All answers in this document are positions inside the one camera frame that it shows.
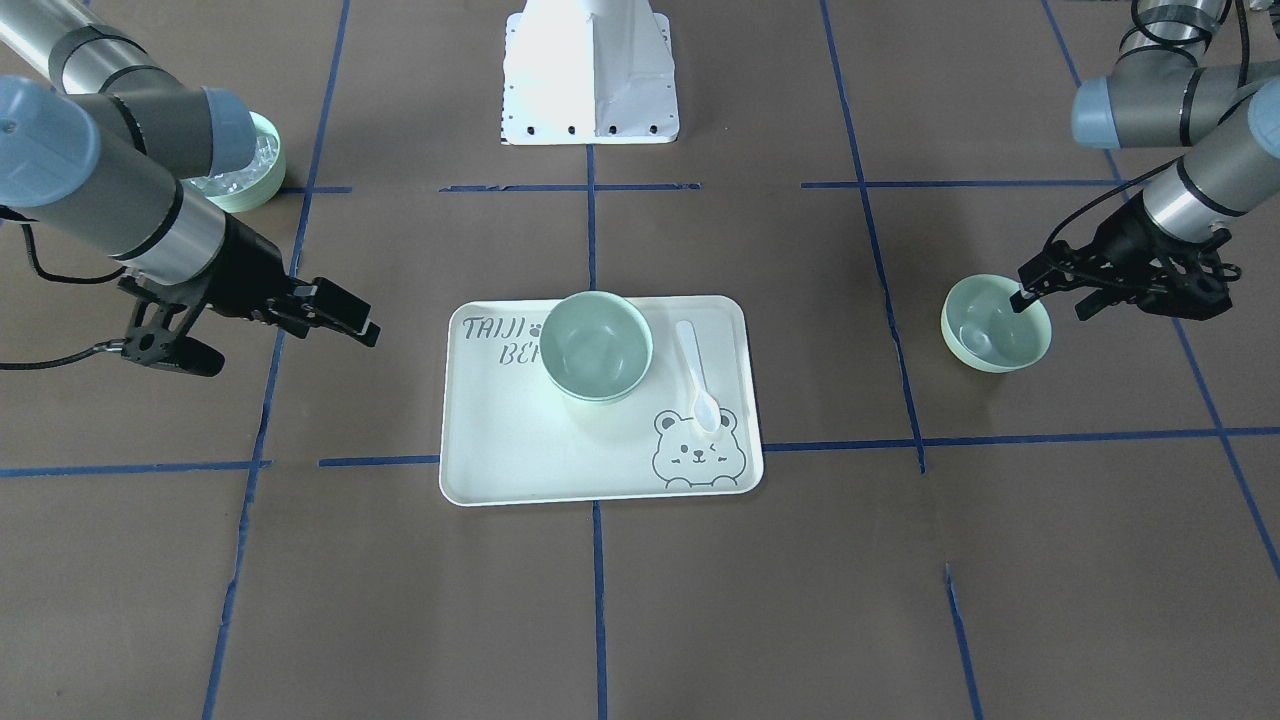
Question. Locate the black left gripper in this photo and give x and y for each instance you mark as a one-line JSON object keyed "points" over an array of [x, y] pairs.
{"points": [[1128, 237]]}

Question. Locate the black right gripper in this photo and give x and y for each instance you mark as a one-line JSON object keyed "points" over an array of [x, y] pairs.
{"points": [[248, 262]]}

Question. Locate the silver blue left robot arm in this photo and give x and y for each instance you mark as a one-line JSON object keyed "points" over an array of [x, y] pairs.
{"points": [[1159, 95]]}

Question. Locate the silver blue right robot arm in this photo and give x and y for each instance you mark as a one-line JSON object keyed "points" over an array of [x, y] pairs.
{"points": [[101, 147]]}

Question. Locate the green bowl with ice cubes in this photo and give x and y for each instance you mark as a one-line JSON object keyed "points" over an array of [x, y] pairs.
{"points": [[252, 186]]}

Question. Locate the cream bear tray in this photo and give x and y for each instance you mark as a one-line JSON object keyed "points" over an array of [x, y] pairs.
{"points": [[509, 435]]}

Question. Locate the green bowl on tray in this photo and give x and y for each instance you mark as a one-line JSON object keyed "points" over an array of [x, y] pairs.
{"points": [[599, 391]]}

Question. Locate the white plastic spoon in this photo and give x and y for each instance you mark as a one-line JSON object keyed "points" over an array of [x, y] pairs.
{"points": [[703, 406]]}

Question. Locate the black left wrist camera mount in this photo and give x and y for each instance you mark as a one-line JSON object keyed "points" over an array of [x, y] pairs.
{"points": [[1192, 283]]}

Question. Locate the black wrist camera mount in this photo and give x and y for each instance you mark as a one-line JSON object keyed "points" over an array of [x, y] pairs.
{"points": [[158, 332], [1192, 283]]}

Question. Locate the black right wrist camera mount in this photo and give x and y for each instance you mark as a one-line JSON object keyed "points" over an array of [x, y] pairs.
{"points": [[158, 332]]}

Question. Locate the white camera stand pillar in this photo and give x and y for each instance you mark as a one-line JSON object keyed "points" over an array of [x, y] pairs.
{"points": [[588, 73]]}

